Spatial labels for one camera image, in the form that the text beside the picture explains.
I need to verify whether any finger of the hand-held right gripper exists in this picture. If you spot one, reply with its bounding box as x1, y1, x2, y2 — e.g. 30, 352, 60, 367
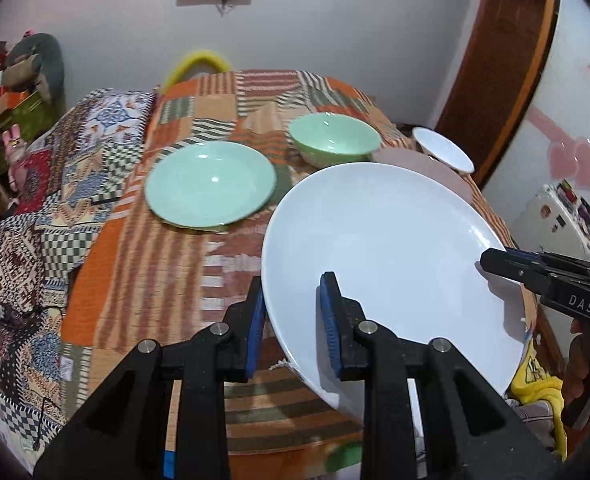
505, 247, 590, 281
480, 249, 556, 295

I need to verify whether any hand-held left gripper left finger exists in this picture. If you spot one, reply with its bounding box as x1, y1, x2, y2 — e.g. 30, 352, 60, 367
34, 276, 266, 480

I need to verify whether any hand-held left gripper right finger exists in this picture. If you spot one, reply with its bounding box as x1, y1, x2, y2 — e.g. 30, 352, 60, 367
319, 271, 563, 480

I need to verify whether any large white plate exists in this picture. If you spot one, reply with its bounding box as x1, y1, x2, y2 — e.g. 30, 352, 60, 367
261, 162, 528, 423

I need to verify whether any white bowl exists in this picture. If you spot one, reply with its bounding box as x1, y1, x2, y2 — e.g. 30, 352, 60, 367
412, 127, 476, 175

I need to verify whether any green plate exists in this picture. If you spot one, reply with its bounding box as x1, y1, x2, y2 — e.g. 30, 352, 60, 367
144, 141, 278, 228

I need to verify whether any green bowl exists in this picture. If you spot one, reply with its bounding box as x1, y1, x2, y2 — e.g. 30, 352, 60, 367
288, 113, 382, 168

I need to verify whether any person's right hand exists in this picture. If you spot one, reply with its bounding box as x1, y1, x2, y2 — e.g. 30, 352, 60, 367
564, 319, 590, 403

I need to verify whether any white sticker-covered appliance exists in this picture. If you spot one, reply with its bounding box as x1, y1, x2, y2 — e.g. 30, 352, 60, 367
524, 180, 590, 255

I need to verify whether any yellow cloth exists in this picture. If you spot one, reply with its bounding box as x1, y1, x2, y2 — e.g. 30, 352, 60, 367
506, 337, 569, 462

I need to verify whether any orange striped blanket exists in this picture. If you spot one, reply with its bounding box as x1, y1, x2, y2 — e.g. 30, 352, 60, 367
57, 67, 540, 461

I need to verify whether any brown wooden door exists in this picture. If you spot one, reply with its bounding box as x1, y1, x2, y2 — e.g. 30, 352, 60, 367
434, 0, 562, 187

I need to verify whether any patchwork patterned quilt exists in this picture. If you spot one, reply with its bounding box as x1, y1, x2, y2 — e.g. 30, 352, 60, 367
0, 89, 156, 453

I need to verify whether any pink rabbit toy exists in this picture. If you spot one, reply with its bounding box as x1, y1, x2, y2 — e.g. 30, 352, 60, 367
2, 127, 32, 192

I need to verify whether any green cardboard box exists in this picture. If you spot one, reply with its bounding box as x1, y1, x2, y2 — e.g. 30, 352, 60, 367
0, 91, 56, 177

